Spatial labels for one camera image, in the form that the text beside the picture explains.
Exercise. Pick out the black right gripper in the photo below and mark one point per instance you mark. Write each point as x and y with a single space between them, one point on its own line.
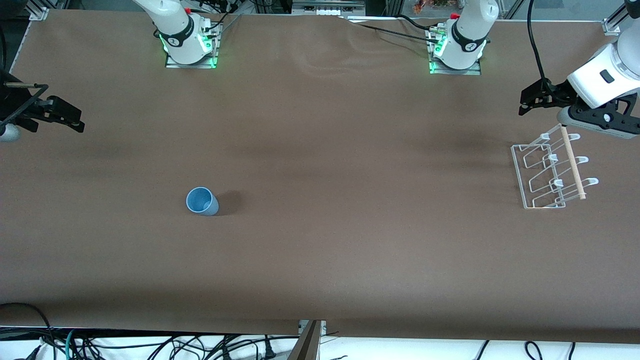
14 106

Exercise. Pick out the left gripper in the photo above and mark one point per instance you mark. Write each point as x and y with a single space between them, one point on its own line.
559 93

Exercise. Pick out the blue plastic cup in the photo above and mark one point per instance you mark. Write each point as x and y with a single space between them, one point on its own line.
202 201

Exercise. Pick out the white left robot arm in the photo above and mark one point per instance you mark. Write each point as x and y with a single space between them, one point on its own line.
467 45

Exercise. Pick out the orange cluttered object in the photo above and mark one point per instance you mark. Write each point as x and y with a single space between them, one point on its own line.
435 5

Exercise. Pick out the white power strip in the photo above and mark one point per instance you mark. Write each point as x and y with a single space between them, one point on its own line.
327 10

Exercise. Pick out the brown table cover sheet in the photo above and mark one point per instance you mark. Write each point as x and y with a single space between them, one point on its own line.
320 225

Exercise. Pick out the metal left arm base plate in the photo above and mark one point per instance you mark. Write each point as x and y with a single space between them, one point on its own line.
455 71

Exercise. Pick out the metal corner bracket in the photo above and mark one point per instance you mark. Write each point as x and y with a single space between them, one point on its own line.
39 13
612 26

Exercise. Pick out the aluminium frame profile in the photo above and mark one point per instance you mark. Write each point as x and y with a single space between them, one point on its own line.
307 345

